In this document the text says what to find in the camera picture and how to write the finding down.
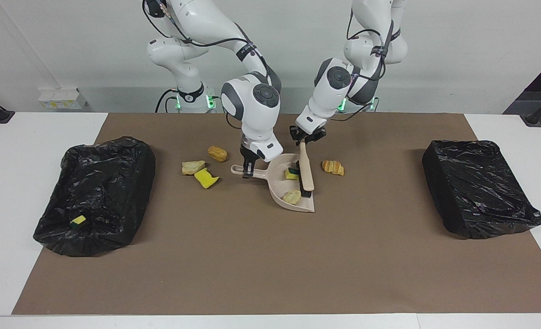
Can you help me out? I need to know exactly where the beige plastic dustpan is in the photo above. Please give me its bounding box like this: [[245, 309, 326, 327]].
[[231, 154, 316, 213]]

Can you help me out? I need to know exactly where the brown peanut shaped bread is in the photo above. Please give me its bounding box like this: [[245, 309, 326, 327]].
[[207, 145, 228, 163]]

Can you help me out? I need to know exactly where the beige hand brush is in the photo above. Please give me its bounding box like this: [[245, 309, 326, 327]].
[[298, 142, 315, 198]]

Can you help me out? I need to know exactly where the black bag lined bin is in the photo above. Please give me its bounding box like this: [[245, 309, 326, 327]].
[[422, 139, 541, 240], [33, 136, 156, 257]]

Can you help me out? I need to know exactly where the brown table mat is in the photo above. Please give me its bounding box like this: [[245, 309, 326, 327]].
[[12, 112, 541, 316]]

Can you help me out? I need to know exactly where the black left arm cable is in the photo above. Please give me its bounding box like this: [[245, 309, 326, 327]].
[[330, 9, 394, 122]]

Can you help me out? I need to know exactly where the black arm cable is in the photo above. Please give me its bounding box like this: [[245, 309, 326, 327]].
[[330, 9, 394, 122], [142, 0, 271, 76]]

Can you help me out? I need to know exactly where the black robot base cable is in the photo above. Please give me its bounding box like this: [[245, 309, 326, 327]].
[[155, 89, 179, 113]]

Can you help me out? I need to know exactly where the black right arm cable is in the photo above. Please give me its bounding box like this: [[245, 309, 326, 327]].
[[142, 0, 271, 76]]

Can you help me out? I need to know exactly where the white wall socket box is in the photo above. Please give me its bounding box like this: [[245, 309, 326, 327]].
[[38, 88, 88, 110]]

